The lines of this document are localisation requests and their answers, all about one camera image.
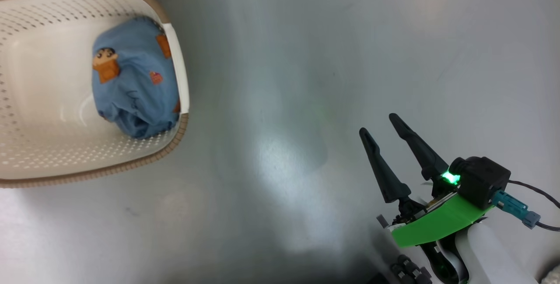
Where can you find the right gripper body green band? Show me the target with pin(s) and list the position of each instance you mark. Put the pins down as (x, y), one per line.
(437, 222)

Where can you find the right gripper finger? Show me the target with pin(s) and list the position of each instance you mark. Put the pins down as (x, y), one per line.
(389, 179)
(424, 155)

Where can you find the blue cartoon print garment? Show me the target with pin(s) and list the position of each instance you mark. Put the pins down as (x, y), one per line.
(140, 96)

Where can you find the cream perforated laundry basket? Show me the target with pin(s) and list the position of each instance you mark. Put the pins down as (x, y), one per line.
(43, 91)

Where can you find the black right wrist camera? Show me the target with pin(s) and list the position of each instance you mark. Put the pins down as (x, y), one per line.
(481, 181)

